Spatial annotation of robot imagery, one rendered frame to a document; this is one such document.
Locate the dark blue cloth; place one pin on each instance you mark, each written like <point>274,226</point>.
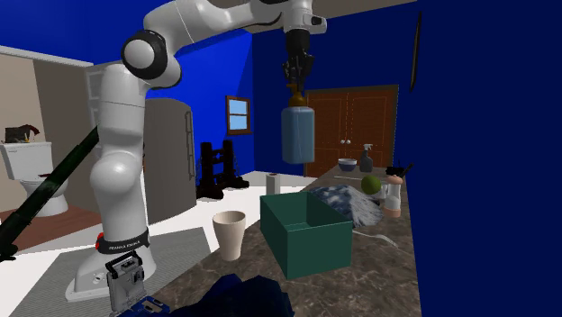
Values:
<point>237,298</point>

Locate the white and peach bottle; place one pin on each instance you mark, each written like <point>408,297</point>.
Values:
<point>393,197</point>

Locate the black rack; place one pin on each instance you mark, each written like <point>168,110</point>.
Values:
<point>215,171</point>

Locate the thin white stick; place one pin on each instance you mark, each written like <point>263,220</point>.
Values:
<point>347,177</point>

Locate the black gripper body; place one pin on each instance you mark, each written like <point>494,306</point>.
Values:
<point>298,43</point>

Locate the brown double door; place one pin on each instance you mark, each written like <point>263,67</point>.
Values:
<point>347,118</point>

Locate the blue bottle with brown cap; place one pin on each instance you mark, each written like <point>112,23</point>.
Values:
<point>298,136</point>

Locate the brown framed window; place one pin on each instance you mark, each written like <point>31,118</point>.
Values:
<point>238,115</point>

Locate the green ball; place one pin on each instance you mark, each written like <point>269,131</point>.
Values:
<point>371,185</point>

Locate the beige cup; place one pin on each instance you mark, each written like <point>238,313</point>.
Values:
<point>229,239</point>

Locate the dark object with red parts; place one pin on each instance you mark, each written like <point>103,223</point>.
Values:
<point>19,133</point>

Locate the grey device on blue base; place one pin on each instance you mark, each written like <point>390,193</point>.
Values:
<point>125,289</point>

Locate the green open box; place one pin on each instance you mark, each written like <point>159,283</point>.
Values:
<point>316,250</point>

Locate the dark framed wall picture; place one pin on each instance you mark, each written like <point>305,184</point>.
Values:
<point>415,52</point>

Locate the grey door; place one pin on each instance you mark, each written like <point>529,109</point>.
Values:
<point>169,162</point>

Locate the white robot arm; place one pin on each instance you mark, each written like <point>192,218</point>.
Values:
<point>118,131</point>

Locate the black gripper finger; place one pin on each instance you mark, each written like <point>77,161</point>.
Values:
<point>288,70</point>
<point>308,66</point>

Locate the blue and white bowl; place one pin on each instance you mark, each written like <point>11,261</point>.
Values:
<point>347,165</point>

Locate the grey spray bottle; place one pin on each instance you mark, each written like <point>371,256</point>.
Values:
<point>366,163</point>

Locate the grey patterned robot stand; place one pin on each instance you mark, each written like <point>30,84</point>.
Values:
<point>175,254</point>

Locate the black flat object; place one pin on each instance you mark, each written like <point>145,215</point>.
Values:
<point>395,170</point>

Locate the white toilet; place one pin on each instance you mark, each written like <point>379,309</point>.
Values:
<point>30,162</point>

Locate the white cylinder with dark top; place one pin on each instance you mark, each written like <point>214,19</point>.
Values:
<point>272,184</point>

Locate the long black rod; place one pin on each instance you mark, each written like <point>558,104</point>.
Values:
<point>48,189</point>

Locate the white fork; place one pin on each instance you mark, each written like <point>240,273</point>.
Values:
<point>377,237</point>

